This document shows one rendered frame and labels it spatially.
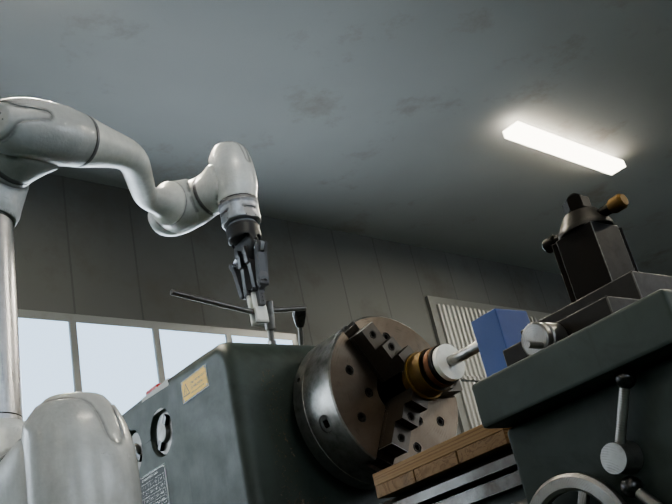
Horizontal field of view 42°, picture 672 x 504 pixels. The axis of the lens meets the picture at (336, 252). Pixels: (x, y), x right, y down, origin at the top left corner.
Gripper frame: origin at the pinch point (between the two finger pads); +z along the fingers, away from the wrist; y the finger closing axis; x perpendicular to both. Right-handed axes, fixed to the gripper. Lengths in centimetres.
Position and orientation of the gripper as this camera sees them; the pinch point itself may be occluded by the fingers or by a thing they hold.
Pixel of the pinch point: (257, 309)
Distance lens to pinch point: 190.3
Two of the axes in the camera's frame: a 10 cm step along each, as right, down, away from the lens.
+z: 2.1, 8.9, -4.1
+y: 5.7, -4.5, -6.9
